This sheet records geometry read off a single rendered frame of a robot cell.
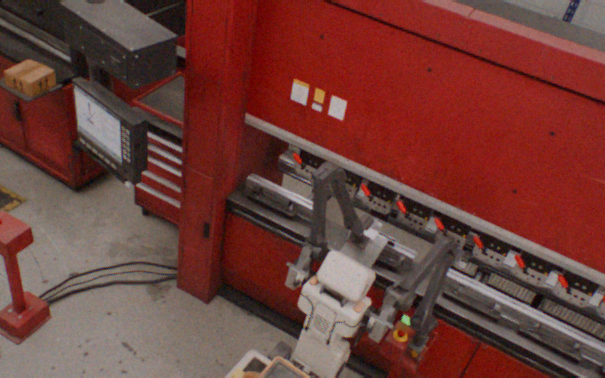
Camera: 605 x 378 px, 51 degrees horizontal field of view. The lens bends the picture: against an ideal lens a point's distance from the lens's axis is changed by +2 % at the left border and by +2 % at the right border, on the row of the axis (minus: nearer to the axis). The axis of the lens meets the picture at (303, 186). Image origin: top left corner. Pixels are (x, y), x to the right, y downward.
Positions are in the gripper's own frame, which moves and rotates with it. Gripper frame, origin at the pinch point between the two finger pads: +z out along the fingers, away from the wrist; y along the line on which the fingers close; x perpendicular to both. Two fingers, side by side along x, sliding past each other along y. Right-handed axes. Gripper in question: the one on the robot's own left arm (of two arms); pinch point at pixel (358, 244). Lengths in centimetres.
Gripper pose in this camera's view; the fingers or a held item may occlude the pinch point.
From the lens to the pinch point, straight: 325.9
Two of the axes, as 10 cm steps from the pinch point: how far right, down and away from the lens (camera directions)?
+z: 0.9, 4.0, 9.1
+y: -8.6, -4.2, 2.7
